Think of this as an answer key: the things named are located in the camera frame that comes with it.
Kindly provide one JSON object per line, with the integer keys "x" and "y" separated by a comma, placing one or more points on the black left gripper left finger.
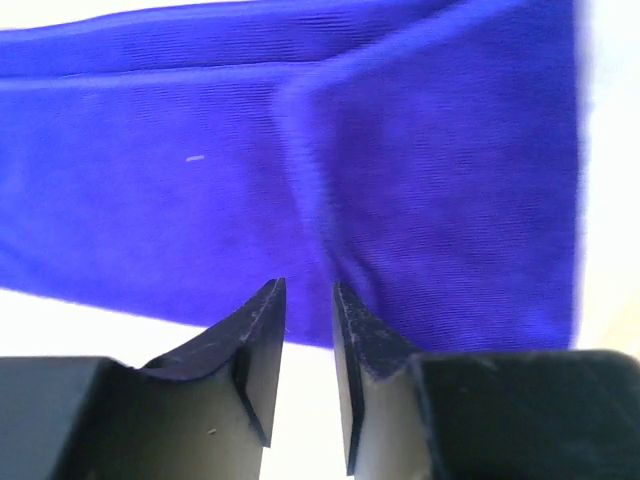
{"x": 204, "y": 410}

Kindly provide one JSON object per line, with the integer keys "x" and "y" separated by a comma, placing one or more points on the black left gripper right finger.
{"x": 408, "y": 414}

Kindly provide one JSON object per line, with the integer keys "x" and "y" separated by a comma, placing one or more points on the purple towel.
{"x": 168, "y": 162}

